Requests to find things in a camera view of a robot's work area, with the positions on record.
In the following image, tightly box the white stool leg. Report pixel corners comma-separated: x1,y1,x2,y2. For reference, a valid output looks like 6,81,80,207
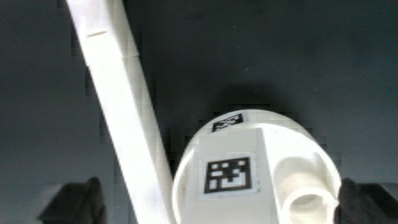
182,129,279,224

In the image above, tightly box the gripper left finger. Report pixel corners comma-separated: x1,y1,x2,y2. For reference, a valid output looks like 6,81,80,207
38,177,107,224

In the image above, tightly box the white U-shaped fence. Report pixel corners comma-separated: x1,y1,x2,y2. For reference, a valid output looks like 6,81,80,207
66,0,176,224

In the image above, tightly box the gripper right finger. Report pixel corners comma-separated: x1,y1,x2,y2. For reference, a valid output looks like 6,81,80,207
335,178,398,224

